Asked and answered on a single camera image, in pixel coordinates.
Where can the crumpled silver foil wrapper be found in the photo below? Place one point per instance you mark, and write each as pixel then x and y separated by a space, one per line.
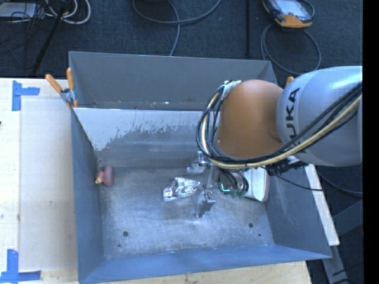
pixel 180 188

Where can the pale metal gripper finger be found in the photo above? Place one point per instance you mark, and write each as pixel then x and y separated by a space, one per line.
pixel 197 166
pixel 205 204

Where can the pale wood board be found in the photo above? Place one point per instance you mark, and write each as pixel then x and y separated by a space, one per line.
pixel 44 173

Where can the grey metal bin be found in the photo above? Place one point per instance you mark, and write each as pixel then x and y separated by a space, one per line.
pixel 165 229

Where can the red and yellow toy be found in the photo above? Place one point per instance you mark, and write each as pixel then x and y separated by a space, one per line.
pixel 106 174

